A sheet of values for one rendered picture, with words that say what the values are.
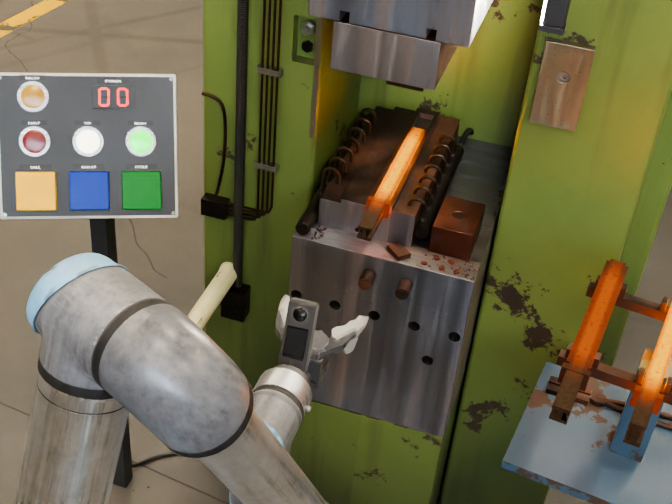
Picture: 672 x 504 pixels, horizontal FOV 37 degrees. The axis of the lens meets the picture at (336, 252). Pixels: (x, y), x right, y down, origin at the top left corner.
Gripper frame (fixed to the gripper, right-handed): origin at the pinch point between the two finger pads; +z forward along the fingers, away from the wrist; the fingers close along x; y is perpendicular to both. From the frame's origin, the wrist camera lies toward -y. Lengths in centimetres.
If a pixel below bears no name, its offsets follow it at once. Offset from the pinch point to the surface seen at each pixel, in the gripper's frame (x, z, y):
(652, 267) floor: 70, 180, 100
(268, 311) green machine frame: -27, 47, 48
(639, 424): 54, -12, -3
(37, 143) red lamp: -63, 13, -9
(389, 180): -0.1, 40.9, -0.8
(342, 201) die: -7.6, 33.0, 1.5
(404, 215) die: 5.4, 32.9, 1.2
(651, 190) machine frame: 54, 91, 17
